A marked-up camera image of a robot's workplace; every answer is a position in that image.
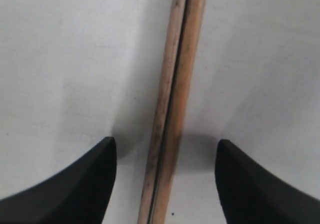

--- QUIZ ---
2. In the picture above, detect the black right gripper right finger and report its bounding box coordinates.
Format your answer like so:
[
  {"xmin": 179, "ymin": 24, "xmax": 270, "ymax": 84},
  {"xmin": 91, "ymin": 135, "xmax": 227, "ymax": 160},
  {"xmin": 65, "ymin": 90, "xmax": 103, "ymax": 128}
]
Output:
[{"xmin": 215, "ymin": 139, "xmax": 320, "ymax": 224}]

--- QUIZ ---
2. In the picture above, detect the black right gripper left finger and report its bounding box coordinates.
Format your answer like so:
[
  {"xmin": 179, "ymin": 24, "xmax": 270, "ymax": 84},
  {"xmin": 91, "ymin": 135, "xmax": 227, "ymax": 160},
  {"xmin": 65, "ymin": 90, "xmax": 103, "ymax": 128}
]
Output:
[{"xmin": 0, "ymin": 137, "xmax": 117, "ymax": 224}]

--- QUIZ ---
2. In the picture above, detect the brown wooden chopstick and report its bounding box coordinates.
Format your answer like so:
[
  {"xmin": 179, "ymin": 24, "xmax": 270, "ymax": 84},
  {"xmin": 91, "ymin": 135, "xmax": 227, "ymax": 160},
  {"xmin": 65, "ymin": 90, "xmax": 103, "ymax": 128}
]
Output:
[
  {"xmin": 137, "ymin": 0, "xmax": 186, "ymax": 224},
  {"xmin": 149, "ymin": 0, "xmax": 206, "ymax": 224}
]

